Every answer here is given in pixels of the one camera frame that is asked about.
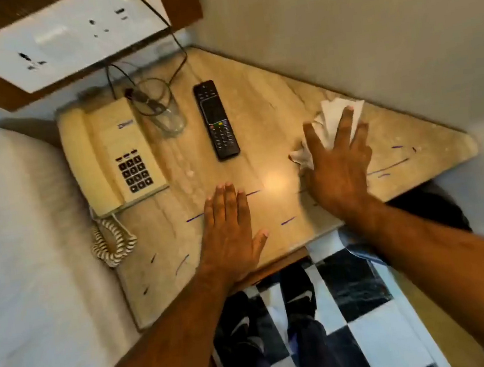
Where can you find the person's left hand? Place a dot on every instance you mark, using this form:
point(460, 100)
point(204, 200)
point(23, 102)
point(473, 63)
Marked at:
point(226, 236)

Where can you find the person's right hand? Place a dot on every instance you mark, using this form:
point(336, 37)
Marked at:
point(337, 174)

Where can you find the white tissue paper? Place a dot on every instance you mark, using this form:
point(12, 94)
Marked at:
point(330, 113)

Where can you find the black remote control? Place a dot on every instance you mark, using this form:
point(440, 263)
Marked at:
point(217, 122)

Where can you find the clear drinking glass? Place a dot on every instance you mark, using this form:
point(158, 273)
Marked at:
point(167, 115)

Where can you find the cream push-button telephone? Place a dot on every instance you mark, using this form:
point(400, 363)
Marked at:
point(122, 138)

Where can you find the person's right forearm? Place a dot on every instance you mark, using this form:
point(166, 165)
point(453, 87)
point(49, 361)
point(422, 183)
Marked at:
point(455, 273)

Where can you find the person's left forearm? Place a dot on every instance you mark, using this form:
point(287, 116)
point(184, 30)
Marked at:
point(166, 353)

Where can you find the person's black left shoe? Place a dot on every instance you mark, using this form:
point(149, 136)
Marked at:
point(235, 323)

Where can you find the person's black shoe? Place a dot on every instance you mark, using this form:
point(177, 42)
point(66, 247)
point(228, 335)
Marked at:
point(296, 289)
point(235, 323)

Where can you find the person's black right shoe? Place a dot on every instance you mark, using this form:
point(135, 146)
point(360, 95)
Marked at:
point(296, 289)

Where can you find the person's dark trousers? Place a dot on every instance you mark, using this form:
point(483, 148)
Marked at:
point(320, 356)

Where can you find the brown wooden nightstand body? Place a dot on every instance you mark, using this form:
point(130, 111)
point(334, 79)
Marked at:
point(274, 267)

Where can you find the black waste bin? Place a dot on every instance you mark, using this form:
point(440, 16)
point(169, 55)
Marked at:
point(429, 206)

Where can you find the white switch socket panel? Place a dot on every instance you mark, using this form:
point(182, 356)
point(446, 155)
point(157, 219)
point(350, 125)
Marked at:
point(66, 40)

